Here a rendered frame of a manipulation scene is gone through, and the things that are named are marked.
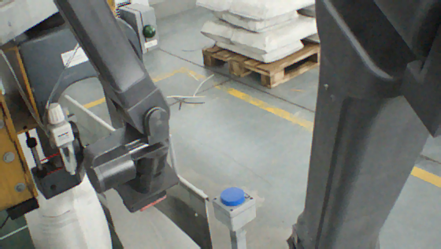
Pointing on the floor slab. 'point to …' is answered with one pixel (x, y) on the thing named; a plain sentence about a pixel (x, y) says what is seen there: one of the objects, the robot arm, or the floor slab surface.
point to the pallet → (274, 74)
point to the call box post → (238, 239)
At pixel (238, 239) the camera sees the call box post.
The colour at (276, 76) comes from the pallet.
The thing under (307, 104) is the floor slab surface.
